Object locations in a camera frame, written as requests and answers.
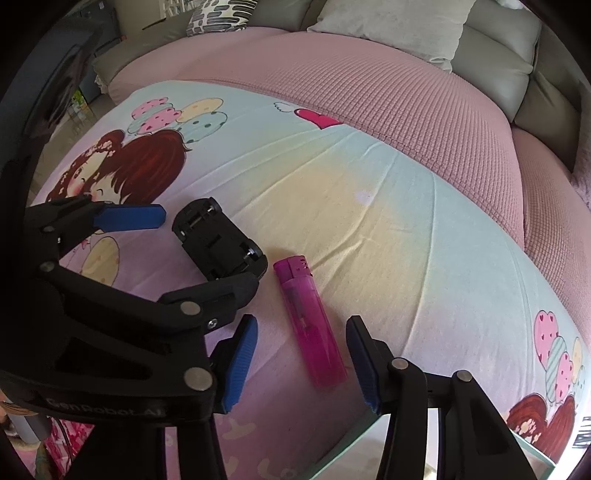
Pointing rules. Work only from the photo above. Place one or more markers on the black toy car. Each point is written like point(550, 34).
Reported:
point(217, 240)

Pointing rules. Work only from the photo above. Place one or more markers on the pink sofa cover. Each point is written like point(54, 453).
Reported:
point(369, 92)

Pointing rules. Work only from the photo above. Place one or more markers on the lilac grey pillow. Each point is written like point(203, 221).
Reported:
point(584, 189)

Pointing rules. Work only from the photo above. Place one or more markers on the black white patterned pillow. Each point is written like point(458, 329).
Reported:
point(221, 16)

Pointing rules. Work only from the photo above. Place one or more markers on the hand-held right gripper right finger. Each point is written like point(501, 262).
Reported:
point(362, 364)

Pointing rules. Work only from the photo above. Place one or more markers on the light grey pillow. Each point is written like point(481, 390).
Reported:
point(397, 27)

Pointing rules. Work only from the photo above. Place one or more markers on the pink lighter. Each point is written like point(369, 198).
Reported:
point(309, 323)

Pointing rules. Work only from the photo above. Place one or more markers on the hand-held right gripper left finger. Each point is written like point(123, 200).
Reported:
point(240, 364)

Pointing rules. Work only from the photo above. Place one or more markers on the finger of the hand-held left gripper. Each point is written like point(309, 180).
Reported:
point(221, 290)
point(134, 217)

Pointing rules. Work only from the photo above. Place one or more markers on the printed cartoon blanket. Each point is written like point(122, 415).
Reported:
point(369, 230)

